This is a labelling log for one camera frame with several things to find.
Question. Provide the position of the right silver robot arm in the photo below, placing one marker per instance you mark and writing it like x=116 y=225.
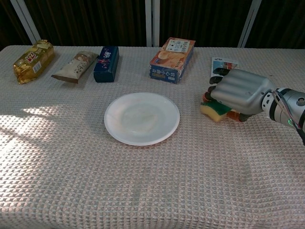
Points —
x=286 y=107

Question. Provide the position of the white paper plate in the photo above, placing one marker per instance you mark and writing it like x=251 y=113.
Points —
x=142 y=118

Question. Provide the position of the woven beige tablecloth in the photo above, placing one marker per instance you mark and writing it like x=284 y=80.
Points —
x=143 y=179

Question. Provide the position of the beige snack bag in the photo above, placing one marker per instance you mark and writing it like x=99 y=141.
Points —
x=75 y=66

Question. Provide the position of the dark blue narrow box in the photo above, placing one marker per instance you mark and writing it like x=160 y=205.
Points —
x=106 y=64

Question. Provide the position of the white metal frame post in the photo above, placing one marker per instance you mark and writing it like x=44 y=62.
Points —
x=249 y=22
x=25 y=21
x=152 y=22

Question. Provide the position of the blue orange cookie box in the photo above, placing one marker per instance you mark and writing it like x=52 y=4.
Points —
x=172 y=60

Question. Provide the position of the small printed packet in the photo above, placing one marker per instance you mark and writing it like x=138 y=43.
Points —
x=222 y=63

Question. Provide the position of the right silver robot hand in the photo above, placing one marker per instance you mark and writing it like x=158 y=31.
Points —
x=240 y=89

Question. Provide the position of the green yellow sponge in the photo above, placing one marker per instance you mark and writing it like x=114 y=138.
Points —
x=215 y=110

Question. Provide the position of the gold snack bag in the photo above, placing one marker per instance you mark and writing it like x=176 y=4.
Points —
x=33 y=62

